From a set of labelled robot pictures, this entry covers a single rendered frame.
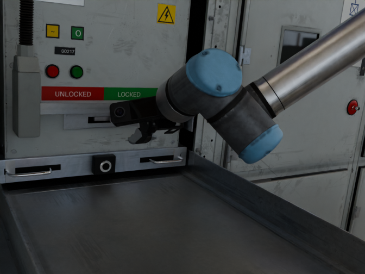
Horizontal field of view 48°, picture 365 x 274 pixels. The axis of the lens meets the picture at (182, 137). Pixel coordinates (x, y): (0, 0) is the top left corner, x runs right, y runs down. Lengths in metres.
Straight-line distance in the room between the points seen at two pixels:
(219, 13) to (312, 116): 0.52
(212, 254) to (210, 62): 0.37
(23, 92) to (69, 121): 0.19
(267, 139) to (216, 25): 0.55
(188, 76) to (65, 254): 0.39
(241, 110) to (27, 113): 0.48
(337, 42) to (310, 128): 0.67
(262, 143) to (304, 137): 0.78
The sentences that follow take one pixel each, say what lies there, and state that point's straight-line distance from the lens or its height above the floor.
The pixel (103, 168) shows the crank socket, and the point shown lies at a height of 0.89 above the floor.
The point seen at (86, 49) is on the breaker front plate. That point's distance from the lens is 1.09.
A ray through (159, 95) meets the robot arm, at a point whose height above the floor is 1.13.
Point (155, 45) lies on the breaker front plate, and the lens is 1.16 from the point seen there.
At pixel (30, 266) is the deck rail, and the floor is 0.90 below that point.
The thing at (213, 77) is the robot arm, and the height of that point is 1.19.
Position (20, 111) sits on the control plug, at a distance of 0.95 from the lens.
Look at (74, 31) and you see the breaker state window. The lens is 1.08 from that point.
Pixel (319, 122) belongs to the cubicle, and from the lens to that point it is 1.55.
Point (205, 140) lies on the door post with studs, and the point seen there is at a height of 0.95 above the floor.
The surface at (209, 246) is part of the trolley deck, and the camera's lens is 0.86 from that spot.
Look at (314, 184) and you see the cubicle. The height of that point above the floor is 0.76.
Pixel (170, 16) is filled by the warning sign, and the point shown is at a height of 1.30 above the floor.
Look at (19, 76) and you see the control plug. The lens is 0.94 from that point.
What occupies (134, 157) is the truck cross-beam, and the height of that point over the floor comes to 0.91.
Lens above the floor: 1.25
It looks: 14 degrees down
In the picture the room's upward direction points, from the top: 5 degrees clockwise
